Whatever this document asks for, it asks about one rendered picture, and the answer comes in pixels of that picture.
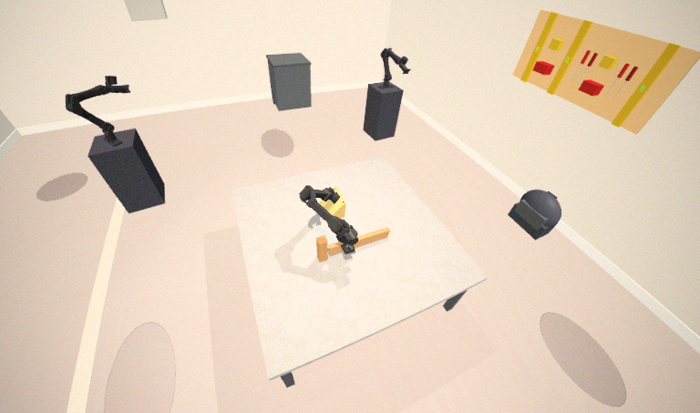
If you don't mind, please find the wooden side rail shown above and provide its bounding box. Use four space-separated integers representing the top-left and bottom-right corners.
327 228 390 256

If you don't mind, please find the wooden post with slot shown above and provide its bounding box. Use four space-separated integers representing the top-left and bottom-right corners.
316 236 328 262

